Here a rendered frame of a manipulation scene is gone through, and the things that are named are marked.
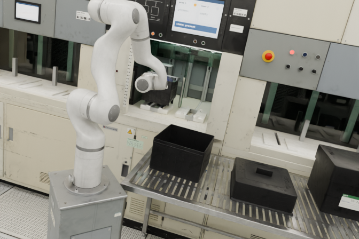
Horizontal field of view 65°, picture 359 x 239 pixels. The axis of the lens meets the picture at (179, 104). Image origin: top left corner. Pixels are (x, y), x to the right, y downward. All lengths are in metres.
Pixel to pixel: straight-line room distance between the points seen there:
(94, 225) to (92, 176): 0.21
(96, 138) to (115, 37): 0.42
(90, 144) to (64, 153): 1.08
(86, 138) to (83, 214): 0.31
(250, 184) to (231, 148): 0.50
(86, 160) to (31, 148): 1.23
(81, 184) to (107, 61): 0.54
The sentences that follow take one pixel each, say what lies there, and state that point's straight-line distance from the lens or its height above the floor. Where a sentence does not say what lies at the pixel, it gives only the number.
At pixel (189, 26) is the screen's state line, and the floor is 1.51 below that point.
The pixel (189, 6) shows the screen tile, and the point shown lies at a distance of 1.76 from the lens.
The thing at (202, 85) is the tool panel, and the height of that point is 1.01.
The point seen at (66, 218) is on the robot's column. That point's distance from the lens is 1.29.
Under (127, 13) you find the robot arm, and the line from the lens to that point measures 1.12.
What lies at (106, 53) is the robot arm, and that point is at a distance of 1.15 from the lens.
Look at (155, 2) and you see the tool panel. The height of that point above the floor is 1.61.
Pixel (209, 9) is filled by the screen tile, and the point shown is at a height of 1.62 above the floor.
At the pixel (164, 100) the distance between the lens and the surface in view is 2.04.
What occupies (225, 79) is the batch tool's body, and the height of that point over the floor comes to 1.25.
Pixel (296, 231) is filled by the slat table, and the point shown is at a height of 0.76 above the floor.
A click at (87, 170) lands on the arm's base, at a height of 0.86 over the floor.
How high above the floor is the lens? 1.50
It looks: 15 degrees down
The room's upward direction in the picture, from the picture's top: 10 degrees clockwise
